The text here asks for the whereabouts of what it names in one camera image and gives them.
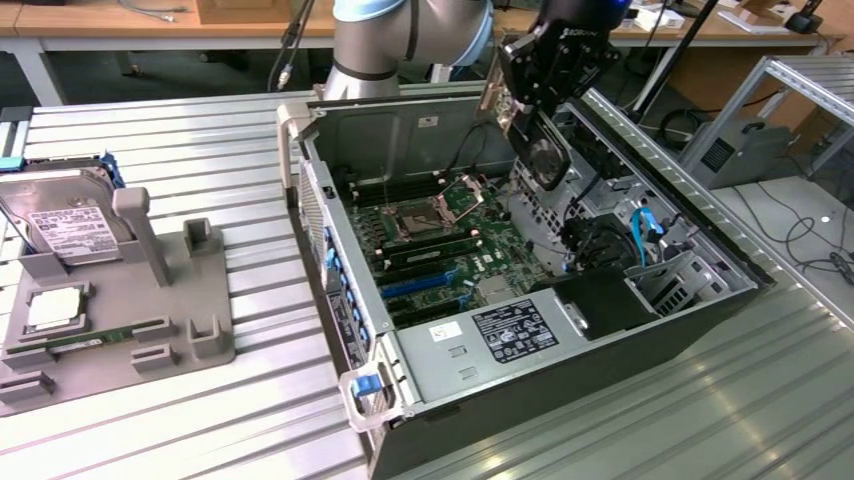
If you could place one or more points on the grey parts rack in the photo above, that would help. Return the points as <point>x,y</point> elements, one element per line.
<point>113,320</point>

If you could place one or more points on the green motherboard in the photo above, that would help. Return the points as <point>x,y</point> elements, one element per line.
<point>493,250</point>

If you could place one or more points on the dark RAM stick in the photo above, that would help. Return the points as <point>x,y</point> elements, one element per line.
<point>427,255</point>

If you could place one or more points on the aluminium profile frame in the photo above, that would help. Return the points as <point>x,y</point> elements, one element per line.
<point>810,82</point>

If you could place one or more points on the metal socket cover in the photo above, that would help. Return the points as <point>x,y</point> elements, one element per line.
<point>463,195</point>

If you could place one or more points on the green RAM stick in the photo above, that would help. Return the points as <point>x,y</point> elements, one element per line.
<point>86,341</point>

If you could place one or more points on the grey metal box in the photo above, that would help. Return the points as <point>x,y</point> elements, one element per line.
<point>747,155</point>

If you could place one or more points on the silver drive cage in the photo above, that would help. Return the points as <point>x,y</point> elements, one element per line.
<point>600,200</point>

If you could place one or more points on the blue expansion slot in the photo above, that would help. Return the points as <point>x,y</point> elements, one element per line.
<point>416,285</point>

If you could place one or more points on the white small box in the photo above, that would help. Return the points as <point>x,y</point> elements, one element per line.
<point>660,20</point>

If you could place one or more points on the large brown cardboard panel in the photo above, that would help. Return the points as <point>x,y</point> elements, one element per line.
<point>714,75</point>

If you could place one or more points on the wooden top desk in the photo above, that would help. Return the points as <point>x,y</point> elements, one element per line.
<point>100,22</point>
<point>710,30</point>

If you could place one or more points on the blue disk caddy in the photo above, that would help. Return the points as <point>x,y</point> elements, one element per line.
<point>109,170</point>

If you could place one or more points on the silver chipset heatsink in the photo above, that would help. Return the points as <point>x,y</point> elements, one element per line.
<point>495,290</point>

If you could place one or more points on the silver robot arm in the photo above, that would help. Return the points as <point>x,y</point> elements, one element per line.
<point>373,45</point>

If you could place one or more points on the small cardboard box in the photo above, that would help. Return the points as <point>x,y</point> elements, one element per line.
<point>247,11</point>

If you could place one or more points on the silver CPU chip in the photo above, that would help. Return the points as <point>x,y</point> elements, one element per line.
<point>56,307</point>

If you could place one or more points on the blue case latch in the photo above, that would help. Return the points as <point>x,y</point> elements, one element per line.
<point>367,387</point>

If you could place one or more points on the black open PC case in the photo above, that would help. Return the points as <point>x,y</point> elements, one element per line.
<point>600,360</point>

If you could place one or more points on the CPU socket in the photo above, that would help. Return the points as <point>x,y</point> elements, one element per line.
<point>420,220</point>

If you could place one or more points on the grey power supply unit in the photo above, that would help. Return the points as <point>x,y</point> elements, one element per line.
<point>453,360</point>

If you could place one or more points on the white booklet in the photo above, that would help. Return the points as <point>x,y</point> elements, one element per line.
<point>754,22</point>

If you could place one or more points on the black desk device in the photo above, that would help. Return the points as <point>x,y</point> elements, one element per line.
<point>800,22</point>

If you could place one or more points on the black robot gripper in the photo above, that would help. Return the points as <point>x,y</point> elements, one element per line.
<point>567,60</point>

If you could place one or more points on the silver hard disk drive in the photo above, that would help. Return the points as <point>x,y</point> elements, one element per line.
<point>62,225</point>

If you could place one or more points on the black tripod pole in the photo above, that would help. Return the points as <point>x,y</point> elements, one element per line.
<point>674,55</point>

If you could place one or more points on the silver disk bay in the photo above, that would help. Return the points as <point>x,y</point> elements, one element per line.
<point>674,295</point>

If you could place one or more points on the GPU graphics card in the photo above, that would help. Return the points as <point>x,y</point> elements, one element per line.
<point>547,160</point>

